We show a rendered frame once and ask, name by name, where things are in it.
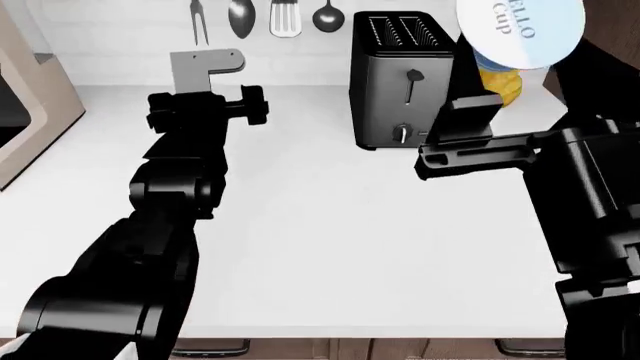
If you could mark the brown base cabinet front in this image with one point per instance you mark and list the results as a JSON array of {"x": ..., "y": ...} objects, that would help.
[{"x": 375, "y": 349}]

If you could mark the beige microwave oven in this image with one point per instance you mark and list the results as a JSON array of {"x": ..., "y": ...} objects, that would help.
[{"x": 30, "y": 123}]

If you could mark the metal carving fork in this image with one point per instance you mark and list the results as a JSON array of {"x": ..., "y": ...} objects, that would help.
[{"x": 199, "y": 22}]

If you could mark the grey L-shaped camera bracket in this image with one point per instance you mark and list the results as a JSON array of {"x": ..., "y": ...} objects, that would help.
[{"x": 192, "y": 71}]

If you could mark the metal serving spoon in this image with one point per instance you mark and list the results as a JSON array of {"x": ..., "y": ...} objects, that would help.
[{"x": 242, "y": 18}]

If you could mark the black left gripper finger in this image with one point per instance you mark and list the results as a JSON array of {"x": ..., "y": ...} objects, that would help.
[{"x": 253, "y": 105}]

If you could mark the dark grey two-slot toaster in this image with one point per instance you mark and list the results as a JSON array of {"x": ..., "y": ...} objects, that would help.
[{"x": 395, "y": 90}]

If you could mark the dark brown wall cabinet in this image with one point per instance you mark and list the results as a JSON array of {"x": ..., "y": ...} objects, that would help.
[{"x": 615, "y": 18}]

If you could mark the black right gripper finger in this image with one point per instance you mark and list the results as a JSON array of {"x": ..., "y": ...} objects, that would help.
[
  {"x": 465, "y": 120},
  {"x": 600, "y": 82}
]

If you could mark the white slotted spatula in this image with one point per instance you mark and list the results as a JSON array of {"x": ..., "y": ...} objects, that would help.
[{"x": 285, "y": 20}]

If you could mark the dark metal ladle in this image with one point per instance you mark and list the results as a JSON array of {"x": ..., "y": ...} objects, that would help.
[{"x": 328, "y": 18}]

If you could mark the jello cup with white lid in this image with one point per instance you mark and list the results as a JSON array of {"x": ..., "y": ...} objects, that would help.
[{"x": 525, "y": 33}]

